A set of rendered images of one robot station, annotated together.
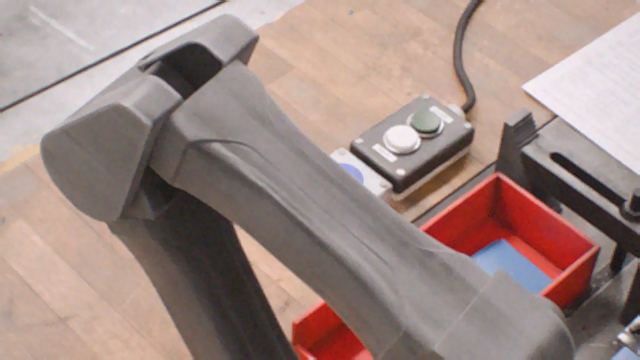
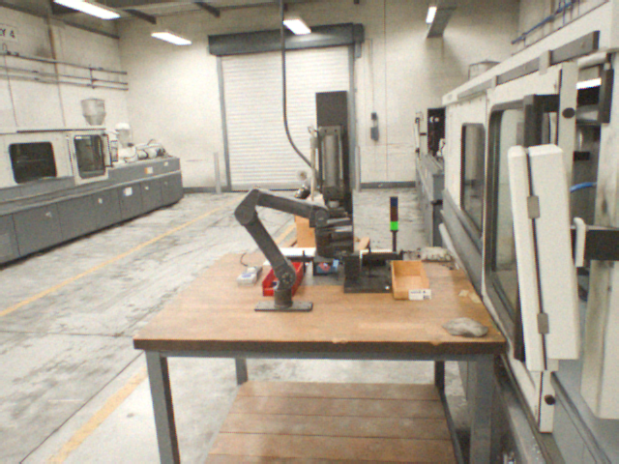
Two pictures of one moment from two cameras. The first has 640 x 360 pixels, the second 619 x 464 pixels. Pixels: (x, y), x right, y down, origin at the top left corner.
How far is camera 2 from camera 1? 1.23 m
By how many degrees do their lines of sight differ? 46
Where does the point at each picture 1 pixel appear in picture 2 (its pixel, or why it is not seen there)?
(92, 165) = (247, 208)
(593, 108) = not seen: hidden behind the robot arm
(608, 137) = not seen: hidden behind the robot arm
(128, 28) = (91, 391)
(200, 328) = (267, 243)
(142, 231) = (254, 222)
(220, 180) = (270, 198)
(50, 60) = (69, 408)
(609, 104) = not seen: hidden behind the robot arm
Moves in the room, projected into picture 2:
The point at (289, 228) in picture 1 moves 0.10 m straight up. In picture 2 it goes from (283, 200) to (281, 169)
